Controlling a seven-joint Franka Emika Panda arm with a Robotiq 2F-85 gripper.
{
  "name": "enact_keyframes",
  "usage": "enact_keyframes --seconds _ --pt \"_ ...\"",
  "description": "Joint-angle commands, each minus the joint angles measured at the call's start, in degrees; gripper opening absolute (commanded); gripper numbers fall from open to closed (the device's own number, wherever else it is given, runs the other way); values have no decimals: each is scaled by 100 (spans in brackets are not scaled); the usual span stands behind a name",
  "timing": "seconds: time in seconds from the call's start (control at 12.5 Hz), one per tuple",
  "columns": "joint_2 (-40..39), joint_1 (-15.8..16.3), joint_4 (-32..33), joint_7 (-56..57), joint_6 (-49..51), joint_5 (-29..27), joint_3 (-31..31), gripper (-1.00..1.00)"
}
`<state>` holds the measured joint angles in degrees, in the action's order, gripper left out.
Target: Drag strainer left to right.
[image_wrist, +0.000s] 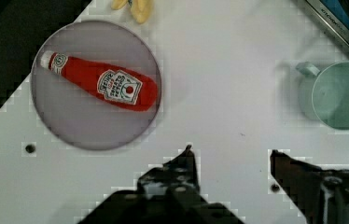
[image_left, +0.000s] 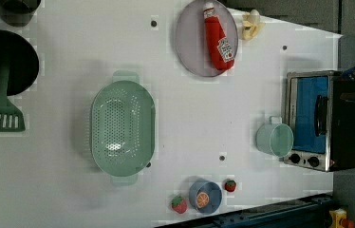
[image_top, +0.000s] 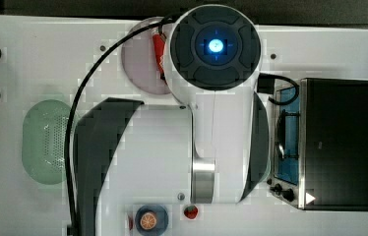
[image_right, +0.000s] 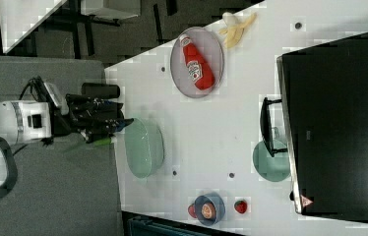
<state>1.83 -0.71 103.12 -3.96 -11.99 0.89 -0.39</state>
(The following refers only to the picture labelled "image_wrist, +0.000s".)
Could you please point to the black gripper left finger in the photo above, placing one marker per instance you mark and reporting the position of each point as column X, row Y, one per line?
column 169, row 194

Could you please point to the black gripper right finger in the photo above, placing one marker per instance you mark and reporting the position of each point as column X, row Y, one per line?
column 322, row 195

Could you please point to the mint green mug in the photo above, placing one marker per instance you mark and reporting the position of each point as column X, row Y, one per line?
column 324, row 94

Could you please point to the red ketchup bottle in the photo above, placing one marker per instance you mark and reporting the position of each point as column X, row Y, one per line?
column 112, row 84

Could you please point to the grey round plate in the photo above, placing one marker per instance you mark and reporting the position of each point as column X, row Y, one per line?
column 73, row 115

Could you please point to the peeled toy banana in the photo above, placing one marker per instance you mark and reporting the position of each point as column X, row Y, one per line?
column 140, row 9

